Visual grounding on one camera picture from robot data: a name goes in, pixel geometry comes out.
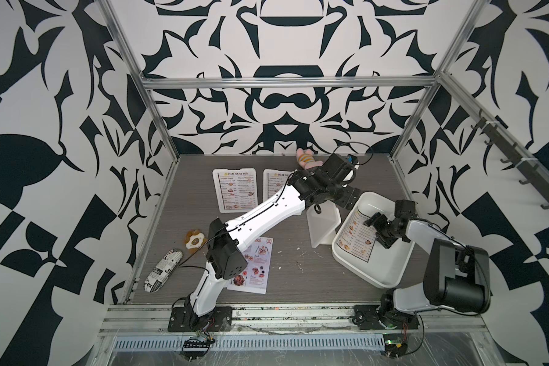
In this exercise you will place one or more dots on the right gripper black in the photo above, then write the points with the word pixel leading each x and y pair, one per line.
pixel 377 220

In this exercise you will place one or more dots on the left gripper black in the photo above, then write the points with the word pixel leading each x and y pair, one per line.
pixel 347 198

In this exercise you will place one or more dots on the dim sum menu sheet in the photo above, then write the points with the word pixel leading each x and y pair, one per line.
pixel 355 238
pixel 234 191

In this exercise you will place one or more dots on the pink special menu sheet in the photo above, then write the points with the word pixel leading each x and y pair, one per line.
pixel 254 278

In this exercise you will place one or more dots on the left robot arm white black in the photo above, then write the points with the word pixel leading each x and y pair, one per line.
pixel 225 260

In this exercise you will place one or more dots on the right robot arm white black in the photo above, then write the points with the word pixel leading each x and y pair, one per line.
pixel 456 277

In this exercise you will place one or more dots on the pink striped plush toy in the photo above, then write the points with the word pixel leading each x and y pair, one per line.
pixel 306 160

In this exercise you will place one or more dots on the white plastic tray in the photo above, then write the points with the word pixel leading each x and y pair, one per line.
pixel 386 267

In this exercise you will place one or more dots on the brown white plush toy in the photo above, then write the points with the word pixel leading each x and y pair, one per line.
pixel 194 240

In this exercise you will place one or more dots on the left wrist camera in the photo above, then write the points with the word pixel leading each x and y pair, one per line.
pixel 352 162

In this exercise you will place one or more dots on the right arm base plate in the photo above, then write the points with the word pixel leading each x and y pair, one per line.
pixel 375 317

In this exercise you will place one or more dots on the right circuit board with wires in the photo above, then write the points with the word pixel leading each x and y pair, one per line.
pixel 395 344

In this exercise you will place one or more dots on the circuit board with wires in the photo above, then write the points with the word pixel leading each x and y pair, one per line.
pixel 200 345
pixel 395 344

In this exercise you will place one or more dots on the wall hook rail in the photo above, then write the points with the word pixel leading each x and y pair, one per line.
pixel 515 155

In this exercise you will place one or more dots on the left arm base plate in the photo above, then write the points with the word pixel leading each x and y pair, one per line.
pixel 184 319

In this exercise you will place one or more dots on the left circuit board with wires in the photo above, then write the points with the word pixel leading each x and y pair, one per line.
pixel 200 345

